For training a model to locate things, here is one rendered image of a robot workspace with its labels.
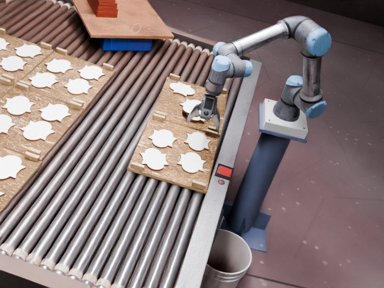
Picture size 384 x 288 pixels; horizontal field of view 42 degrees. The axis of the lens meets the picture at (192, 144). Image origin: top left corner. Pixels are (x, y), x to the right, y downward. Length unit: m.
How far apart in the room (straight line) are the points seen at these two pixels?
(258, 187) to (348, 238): 0.93
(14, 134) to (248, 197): 1.51
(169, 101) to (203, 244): 0.92
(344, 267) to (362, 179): 1.05
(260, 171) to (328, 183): 1.20
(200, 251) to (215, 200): 0.29
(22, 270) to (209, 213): 0.76
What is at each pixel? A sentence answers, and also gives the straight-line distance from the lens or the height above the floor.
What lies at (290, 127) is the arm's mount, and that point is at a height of 0.92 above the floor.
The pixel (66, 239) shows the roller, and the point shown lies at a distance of 1.83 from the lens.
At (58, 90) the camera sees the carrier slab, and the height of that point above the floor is 0.94.
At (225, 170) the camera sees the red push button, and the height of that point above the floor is 0.93.
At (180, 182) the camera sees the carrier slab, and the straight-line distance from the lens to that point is 2.09.
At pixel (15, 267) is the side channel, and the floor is 0.95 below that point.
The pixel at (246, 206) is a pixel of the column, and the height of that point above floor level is 0.25.
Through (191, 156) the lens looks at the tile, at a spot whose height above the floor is 0.95.
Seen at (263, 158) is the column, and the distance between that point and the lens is 2.89.
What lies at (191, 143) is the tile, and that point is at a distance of 2.30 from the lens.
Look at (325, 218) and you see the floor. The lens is 3.73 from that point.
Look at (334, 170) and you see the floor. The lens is 4.22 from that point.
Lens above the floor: 2.32
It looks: 37 degrees down
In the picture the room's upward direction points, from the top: 17 degrees clockwise
